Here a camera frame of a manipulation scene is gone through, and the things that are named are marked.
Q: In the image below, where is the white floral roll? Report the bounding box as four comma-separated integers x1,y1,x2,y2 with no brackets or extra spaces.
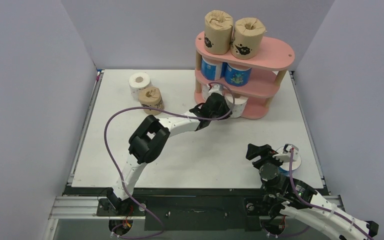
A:
201,85,210,102
128,72,152,102
224,93,248,118

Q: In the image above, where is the brown paper roll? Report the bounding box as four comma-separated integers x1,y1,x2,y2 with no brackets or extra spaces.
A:
230,17,267,60

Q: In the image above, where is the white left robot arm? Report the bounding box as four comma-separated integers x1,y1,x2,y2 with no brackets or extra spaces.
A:
106,92,233,215

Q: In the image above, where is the blue roll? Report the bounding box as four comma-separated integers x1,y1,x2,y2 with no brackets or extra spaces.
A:
200,57,225,81
224,63,252,87
276,143,302,175

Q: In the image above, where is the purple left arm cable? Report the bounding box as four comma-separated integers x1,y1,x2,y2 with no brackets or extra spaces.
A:
103,82,236,240

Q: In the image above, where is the aluminium frame rail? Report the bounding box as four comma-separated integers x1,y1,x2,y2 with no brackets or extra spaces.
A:
44,195,345,240

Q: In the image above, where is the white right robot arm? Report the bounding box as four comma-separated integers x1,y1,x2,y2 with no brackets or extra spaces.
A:
244,143,379,240

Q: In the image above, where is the brown wrapped roll on shelf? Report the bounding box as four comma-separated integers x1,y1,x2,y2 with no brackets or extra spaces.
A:
204,10,234,55

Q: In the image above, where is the pink three-tier wooden shelf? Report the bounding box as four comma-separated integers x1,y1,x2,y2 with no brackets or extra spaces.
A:
194,31,295,120

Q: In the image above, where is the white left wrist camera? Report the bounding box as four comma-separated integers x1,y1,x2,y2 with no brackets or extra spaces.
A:
208,83,224,96

